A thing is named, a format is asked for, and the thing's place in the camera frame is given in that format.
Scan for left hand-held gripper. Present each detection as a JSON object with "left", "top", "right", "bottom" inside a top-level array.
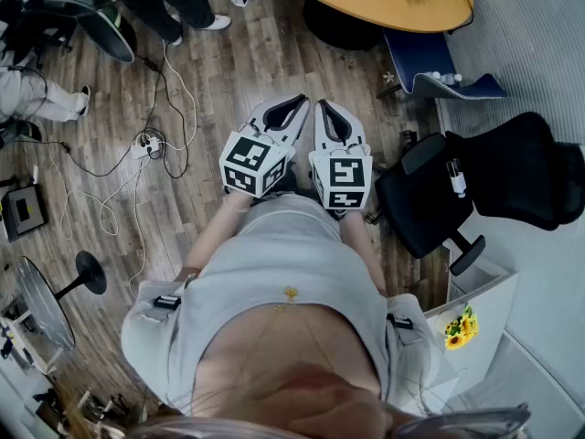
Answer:
[{"left": 218, "top": 92, "right": 314, "bottom": 199}]

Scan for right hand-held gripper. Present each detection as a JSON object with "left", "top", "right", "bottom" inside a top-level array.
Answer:
[{"left": 308, "top": 98, "right": 374, "bottom": 210}]

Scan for person's left forearm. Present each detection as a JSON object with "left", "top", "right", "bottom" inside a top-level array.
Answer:
[{"left": 182, "top": 188, "right": 255, "bottom": 285}]

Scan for person's right forearm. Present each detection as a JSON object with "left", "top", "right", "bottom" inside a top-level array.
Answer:
[{"left": 336, "top": 208, "right": 388, "bottom": 297}]

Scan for black office chair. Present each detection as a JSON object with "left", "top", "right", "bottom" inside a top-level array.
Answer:
[{"left": 374, "top": 111, "right": 585, "bottom": 277}]

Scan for blue padded chair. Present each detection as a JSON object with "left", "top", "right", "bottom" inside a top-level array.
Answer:
[{"left": 377, "top": 27, "right": 507, "bottom": 102}]

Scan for round wooden table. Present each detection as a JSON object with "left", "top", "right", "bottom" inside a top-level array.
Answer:
[{"left": 277, "top": 0, "right": 475, "bottom": 52}]

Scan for person's torso in grey top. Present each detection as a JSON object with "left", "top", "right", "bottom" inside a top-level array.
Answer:
[{"left": 121, "top": 192, "right": 458, "bottom": 418}]

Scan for white power strip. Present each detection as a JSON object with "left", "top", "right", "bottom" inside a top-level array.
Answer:
[{"left": 131, "top": 135, "right": 162, "bottom": 160}]

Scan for black round seat chair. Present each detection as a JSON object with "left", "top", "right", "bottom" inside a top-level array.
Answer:
[{"left": 72, "top": 3, "right": 138, "bottom": 65}]

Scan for window blinds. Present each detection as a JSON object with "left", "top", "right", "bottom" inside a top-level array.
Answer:
[{"left": 441, "top": 0, "right": 585, "bottom": 150}]

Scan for white low cabinet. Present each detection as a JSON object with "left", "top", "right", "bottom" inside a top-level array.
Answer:
[{"left": 422, "top": 240, "right": 520, "bottom": 402}]

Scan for sunflower bouquet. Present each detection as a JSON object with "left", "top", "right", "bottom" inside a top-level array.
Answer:
[{"left": 443, "top": 305, "right": 480, "bottom": 351}]

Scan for black box device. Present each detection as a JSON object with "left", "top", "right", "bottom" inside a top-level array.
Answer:
[{"left": 1, "top": 184, "right": 49, "bottom": 244}]

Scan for person's face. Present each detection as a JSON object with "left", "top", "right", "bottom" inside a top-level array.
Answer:
[{"left": 255, "top": 366, "right": 397, "bottom": 439}]

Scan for person's eyeglasses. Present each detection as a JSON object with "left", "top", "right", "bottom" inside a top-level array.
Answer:
[{"left": 390, "top": 404, "right": 534, "bottom": 439}]

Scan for white wooden rack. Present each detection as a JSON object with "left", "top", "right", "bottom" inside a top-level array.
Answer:
[{"left": 0, "top": 297, "right": 65, "bottom": 377}]

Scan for white floor cable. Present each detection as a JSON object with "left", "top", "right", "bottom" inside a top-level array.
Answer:
[{"left": 34, "top": 38, "right": 197, "bottom": 301}]

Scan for black floor cable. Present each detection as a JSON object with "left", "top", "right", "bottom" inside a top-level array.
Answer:
[{"left": 27, "top": 38, "right": 191, "bottom": 180}]

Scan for gold necklace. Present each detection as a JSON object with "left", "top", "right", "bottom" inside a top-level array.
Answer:
[{"left": 246, "top": 285, "right": 335, "bottom": 365}]

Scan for black strap buckle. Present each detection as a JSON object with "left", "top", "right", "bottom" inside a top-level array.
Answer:
[
  {"left": 153, "top": 294, "right": 183, "bottom": 312},
  {"left": 386, "top": 313, "right": 415, "bottom": 331}
]

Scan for black round pedestal table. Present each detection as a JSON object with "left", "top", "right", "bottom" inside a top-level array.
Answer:
[{"left": 16, "top": 250, "right": 109, "bottom": 352}]

